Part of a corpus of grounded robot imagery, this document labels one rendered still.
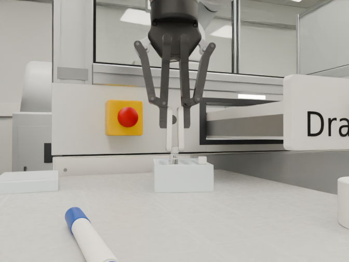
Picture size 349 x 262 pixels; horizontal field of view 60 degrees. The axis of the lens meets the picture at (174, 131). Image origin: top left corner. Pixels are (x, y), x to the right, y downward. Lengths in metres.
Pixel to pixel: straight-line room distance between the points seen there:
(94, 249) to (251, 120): 0.42
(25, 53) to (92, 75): 3.43
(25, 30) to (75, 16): 3.47
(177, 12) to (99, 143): 0.32
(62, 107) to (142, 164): 0.20
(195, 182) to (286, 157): 0.46
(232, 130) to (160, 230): 0.38
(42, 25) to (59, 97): 3.52
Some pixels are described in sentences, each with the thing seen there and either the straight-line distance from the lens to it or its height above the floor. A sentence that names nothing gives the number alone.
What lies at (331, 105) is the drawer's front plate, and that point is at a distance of 0.52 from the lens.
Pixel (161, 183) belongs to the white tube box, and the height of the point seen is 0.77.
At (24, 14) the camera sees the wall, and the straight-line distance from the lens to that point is 4.21.
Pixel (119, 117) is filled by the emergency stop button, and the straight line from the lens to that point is 0.59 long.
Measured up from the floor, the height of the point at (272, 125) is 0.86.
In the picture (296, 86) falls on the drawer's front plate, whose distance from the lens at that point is 0.47.
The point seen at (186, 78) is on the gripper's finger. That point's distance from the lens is 0.48.
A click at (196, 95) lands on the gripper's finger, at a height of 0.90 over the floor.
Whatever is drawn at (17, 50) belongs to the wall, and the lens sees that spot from 4.10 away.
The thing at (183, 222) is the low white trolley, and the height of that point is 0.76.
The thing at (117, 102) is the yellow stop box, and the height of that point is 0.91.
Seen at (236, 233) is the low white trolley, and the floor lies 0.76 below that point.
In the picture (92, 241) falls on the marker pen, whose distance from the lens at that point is 0.21.
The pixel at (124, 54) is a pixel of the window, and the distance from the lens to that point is 0.70.
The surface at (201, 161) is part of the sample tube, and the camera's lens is 0.44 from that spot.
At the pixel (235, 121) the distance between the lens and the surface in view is 0.61.
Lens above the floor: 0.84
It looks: 1 degrees up
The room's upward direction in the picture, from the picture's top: straight up
